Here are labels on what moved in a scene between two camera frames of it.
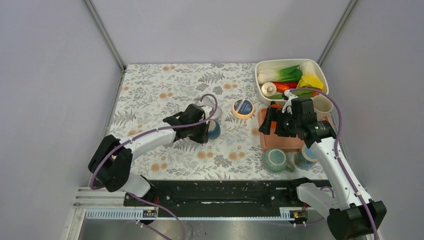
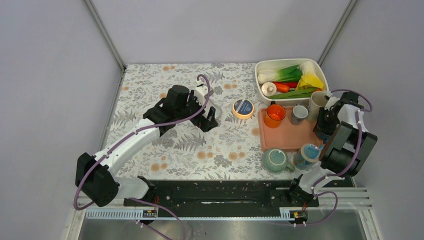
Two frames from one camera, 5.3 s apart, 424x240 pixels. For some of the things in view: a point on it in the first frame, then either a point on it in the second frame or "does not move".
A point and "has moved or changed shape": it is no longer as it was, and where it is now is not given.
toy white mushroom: [268, 89] does not move
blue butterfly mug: [306, 158] does not move
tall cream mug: [323, 106] does not move
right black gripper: [271, 116] to [320, 126]
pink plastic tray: [275, 142] does not move
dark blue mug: [214, 129] has moved or changed shape
